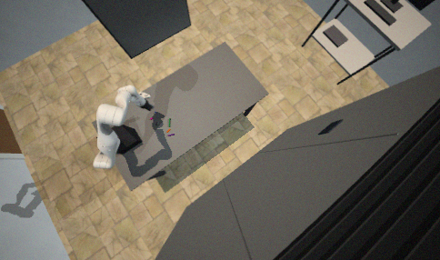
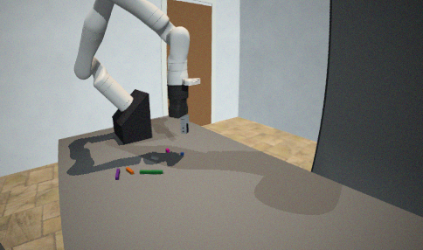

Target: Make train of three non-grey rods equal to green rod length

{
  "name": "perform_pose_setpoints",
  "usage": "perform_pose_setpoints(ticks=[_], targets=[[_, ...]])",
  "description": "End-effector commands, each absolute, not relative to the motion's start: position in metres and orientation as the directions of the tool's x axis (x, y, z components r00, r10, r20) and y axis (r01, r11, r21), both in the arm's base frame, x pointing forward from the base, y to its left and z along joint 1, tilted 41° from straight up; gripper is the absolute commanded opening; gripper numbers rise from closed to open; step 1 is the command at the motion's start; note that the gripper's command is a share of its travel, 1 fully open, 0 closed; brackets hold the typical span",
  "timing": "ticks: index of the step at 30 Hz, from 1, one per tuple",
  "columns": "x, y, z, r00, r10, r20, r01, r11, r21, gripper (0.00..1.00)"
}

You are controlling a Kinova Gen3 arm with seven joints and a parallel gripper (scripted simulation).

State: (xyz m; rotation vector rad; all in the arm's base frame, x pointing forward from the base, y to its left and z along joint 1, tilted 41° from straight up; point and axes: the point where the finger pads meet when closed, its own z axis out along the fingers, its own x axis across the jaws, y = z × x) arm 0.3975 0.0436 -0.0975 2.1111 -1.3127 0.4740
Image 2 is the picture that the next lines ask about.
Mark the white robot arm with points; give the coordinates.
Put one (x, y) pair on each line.
(93, 32)

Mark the purple rod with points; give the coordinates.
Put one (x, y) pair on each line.
(117, 174)

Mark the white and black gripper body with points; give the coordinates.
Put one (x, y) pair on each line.
(178, 92)

